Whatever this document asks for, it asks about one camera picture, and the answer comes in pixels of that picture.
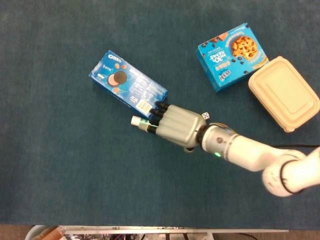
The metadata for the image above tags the orange brown plastic object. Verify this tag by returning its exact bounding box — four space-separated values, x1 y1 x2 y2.
32 225 65 240

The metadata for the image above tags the beige lidded food container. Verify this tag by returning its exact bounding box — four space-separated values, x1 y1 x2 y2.
247 56 320 133

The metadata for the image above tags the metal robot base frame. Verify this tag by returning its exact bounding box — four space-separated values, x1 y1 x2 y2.
24 224 290 240

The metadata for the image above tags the white green glue stick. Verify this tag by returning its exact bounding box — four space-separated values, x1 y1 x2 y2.
130 115 160 130

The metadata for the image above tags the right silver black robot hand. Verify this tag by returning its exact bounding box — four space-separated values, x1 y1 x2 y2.
146 101 208 153

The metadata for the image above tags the blue Oreo cookie box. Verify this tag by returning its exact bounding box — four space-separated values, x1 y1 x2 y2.
89 49 168 120

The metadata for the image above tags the light blue chocolate chip cookie box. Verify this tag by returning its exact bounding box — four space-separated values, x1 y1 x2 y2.
195 23 270 93

